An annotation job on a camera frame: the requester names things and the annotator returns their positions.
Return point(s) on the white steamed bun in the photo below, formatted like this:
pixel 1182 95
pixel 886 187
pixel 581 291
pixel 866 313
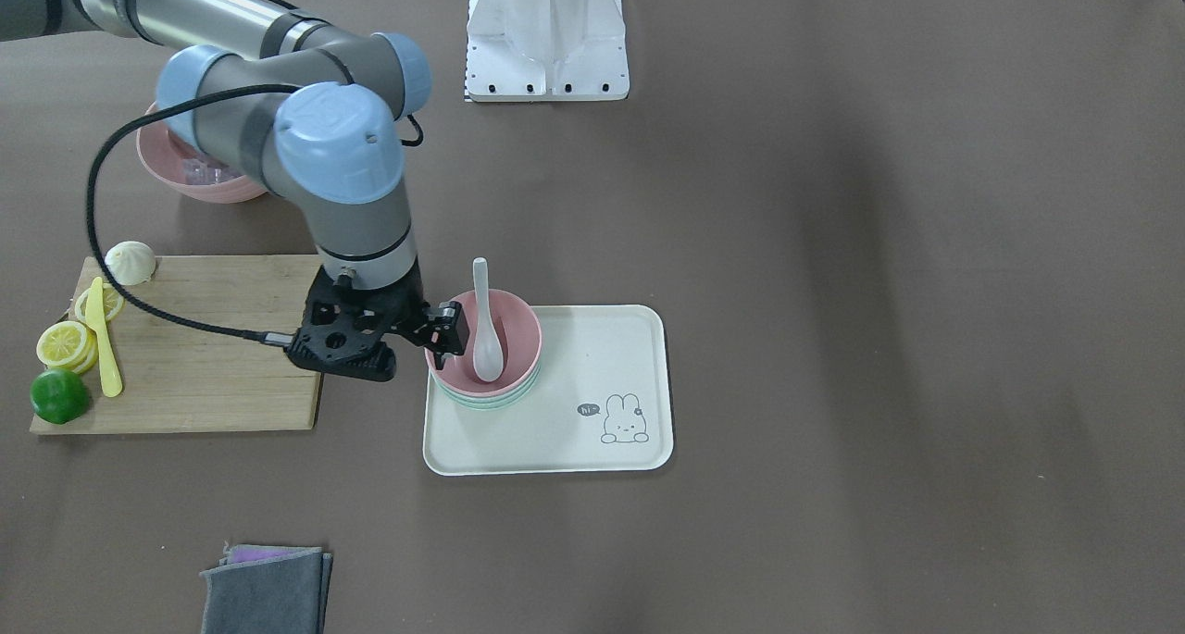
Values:
pixel 130 263

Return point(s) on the green lime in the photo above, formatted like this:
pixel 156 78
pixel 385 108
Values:
pixel 58 396

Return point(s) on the small pink bowl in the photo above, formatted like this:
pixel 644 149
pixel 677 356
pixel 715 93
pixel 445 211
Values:
pixel 517 326

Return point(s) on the grey folded cloth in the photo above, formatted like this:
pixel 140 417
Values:
pixel 267 589

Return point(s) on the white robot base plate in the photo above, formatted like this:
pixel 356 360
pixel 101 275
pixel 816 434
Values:
pixel 534 51

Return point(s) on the lower lemon slice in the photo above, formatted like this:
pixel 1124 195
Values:
pixel 112 302

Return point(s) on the large pink bowl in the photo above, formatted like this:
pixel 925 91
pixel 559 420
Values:
pixel 172 161

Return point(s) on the white ceramic spoon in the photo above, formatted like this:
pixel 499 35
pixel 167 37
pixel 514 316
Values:
pixel 487 358

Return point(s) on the lemon slice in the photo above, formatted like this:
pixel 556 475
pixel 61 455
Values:
pixel 68 345
pixel 112 302

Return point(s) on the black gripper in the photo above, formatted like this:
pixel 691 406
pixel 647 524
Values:
pixel 442 327

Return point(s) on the yellow plastic knife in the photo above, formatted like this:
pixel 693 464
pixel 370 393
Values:
pixel 95 318

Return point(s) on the cream rabbit tray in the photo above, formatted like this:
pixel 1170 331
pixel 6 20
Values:
pixel 599 401

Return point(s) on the top green bowl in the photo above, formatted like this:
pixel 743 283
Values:
pixel 460 384

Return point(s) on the upper lemon slice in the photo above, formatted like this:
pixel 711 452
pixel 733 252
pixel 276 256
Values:
pixel 68 345

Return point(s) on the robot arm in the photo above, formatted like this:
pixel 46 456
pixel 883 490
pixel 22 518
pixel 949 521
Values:
pixel 309 113

